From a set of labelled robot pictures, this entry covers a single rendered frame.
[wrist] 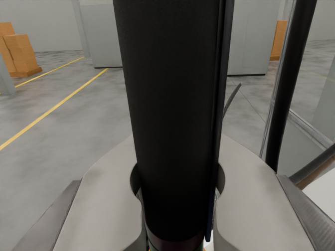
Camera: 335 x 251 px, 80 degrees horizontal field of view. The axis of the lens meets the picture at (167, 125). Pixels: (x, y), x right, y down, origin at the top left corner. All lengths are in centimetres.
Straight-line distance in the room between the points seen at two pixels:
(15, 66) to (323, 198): 836
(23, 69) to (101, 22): 300
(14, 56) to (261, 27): 734
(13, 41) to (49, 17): 616
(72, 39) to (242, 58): 1024
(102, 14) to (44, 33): 740
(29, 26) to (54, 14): 174
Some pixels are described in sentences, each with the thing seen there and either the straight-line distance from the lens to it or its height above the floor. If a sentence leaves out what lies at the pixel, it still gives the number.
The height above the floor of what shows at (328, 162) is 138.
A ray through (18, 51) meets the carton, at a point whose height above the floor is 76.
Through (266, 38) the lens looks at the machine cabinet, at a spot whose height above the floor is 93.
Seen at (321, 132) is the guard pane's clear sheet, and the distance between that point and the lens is 124.
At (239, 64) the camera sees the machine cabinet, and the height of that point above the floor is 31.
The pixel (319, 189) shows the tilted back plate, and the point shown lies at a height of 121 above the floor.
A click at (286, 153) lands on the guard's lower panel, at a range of 149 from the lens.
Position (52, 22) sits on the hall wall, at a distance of 1409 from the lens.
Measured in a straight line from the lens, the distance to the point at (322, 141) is 121.
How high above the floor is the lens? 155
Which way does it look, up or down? 29 degrees down
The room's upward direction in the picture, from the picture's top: 3 degrees counter-clockwise
